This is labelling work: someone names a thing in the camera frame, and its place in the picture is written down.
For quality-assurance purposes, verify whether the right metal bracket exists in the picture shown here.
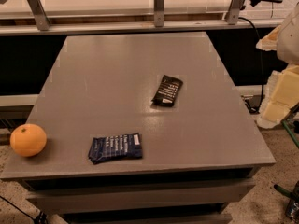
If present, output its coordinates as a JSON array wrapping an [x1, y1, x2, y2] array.
[[225, 0, 244, 25]]

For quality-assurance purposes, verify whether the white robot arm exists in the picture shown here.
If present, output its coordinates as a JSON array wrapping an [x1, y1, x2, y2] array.
[[256, 5, 299, 129]]

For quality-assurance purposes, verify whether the blue rxbar packet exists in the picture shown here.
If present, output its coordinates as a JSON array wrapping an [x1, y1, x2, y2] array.
[[88, 133, 143, 164]]

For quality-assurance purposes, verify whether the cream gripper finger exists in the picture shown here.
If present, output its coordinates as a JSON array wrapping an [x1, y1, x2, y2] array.
[[256, 25, 281, 51], [257, 64, 299, 129]]

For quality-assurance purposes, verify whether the orange fruit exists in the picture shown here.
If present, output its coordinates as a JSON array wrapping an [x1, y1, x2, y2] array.
[[10, 124, 47, 157]]

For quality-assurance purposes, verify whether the green pole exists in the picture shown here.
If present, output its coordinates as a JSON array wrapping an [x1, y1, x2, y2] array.
[[282, 120, 299, 149]]

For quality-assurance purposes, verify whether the middle metal bracket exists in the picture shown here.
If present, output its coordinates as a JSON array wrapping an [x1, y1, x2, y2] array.
[[154, 0, 164, 28]]

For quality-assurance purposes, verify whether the dark object floor right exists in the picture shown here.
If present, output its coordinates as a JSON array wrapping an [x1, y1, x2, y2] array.
[[274, 181, 299, 224]]

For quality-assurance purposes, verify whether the metal bracket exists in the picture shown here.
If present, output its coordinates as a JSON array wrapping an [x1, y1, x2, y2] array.
[[27, 0, 50, 31], [225, 0, 244, 25], [154, 0, 164, 28]]

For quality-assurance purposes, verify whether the left metal bracket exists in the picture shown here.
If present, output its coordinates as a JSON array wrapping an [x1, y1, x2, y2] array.
[[27, 0, 50, 31]]

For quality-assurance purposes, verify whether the grey drawer cabinet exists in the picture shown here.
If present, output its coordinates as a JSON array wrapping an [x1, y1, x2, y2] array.
[[18, 167, 261, 224]]

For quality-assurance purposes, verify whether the black cable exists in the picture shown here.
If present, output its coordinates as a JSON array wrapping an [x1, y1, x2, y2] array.
[[238, 16, 265, 114]]

